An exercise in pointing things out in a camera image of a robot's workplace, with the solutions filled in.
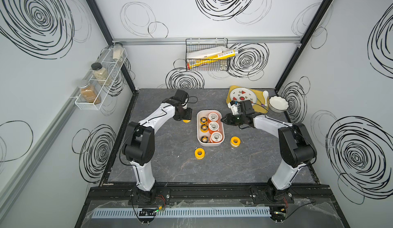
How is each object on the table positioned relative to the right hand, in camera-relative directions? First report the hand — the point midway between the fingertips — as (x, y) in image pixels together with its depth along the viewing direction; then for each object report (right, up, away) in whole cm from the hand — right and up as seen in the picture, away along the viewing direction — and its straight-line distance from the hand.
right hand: (223, 119), depth 93 cm
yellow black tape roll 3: (-12, -12, -1) cm, 17 cm away
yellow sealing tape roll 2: (-15, -19, -7) cm, 25 cm away
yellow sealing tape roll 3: (+7, -15, -2) cm, 16 cm away
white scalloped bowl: (+42, +9, +16) cm, 46 cm away
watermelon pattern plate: (+17, +17, +23) cm, 33 cm away
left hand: (-22, +3, 0) cm, 23 cm away
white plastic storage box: (-11, +4, +7) cm, 14 cm away
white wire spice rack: (-71, +34, +3) cm, 78 cm away
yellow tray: (+19, +8, -7) cm, 22 cm away
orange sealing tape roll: (-6, +1, +6) cm, 8 cm away
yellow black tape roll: (-12, -1, +7) cm, 14 cm away
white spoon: (+36, +17, +22) cm, 46 cm away
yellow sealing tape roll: (-23, -1, -2) cm, 23 cm away
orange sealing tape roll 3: (-5, -10, -3) cm, 12 cm away
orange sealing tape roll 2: (-6, -4, +1) cm, 7 cm away
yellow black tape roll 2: (-12, -6, +4) cm, 14 cm away
